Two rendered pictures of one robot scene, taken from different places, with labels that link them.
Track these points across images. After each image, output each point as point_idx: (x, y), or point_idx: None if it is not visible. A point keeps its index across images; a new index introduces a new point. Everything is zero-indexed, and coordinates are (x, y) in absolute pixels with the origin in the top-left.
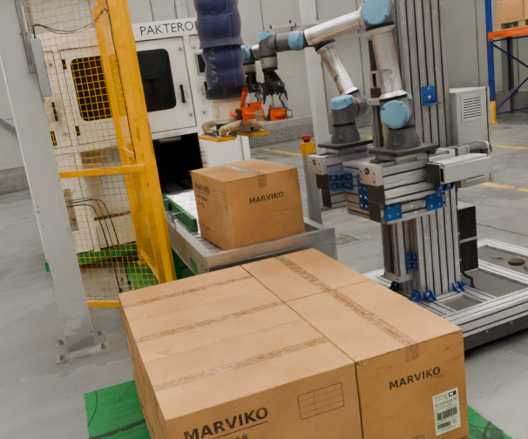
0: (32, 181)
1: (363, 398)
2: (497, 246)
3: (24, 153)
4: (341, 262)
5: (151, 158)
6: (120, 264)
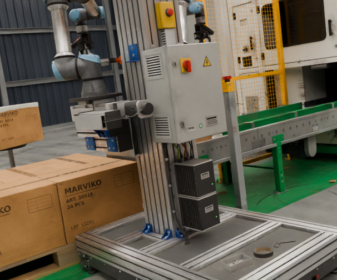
0: (125, 88)
1: None
2: (315, 236)
3: (123, 73)
4: (331, 206)
5: None
6: (282, 156)
